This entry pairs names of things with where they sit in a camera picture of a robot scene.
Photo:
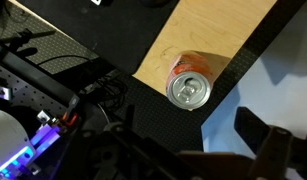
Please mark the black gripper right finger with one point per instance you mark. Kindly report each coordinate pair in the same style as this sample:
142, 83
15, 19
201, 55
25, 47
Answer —
276, 153

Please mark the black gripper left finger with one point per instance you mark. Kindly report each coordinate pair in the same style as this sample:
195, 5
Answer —
133, 140

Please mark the pink soda can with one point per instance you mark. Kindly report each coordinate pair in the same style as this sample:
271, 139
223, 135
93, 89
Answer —
189, 88

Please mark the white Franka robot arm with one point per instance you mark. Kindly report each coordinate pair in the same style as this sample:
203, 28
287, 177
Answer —
6, 136

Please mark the black desk mat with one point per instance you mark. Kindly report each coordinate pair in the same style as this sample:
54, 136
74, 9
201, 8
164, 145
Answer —
126, 33

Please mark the perforated metal breadboard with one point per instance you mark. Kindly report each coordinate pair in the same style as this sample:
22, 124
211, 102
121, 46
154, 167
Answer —
23, 96

